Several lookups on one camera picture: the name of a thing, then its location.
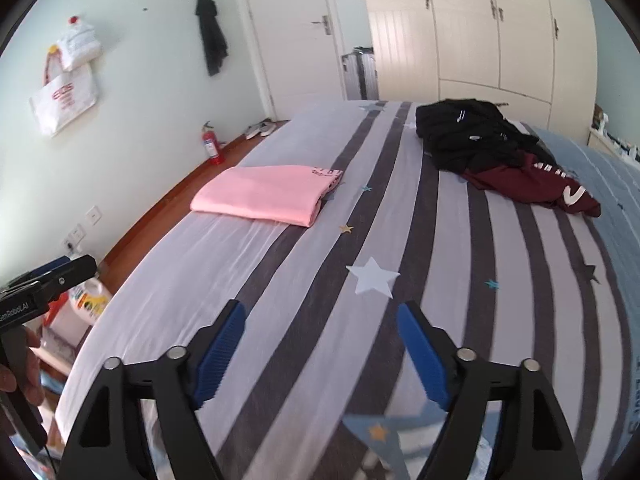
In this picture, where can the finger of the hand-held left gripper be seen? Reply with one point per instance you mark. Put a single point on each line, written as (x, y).
(45, 265)
(70, 272)

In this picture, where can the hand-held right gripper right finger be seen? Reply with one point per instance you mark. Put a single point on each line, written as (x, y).
(420, 355)

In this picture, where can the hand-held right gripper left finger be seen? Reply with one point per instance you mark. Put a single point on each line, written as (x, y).
(222, 350)

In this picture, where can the pink printed T-shirt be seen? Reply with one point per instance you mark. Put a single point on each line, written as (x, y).
(260, 195)

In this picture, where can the person's left hand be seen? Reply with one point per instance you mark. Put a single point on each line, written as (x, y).
(7, 380)

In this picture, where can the white detergent bottle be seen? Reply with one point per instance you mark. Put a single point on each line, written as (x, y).
(90, 302)

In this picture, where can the red box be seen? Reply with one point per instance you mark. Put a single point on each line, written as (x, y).
(52, 315)

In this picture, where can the white low shelf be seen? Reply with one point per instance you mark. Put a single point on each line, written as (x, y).
(65, 340)

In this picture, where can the striped star bed sheet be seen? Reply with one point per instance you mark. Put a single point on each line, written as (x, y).
(310, 270)

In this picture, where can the white tote bag red print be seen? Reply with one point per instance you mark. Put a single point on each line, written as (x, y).
(62, 100)

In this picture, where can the red fire extinguisher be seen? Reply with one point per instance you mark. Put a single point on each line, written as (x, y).
(214, 147)

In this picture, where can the maroon garment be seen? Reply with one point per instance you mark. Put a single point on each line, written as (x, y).
(525, 180)

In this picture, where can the grey shoe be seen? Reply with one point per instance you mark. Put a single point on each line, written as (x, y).
(268, 127)
(254, 131)

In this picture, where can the white plastic bag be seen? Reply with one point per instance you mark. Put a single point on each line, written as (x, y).
(80, 45)

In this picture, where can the black jacket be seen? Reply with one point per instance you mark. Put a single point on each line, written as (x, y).
(465, 130)

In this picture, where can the black long cloth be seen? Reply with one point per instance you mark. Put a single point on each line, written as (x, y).
(212, 35)

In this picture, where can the white nightstand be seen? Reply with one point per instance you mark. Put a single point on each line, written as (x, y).
(600, 142)

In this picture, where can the white bedside table with items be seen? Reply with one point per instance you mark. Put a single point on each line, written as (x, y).
(625, 147)

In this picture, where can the white door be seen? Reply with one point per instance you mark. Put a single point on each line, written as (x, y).
(290, 35)

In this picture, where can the cream wardrobe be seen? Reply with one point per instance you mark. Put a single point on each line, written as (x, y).
(465, 25)

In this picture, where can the white wall socket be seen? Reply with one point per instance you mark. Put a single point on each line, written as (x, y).
(77, 235)
(93, 214)

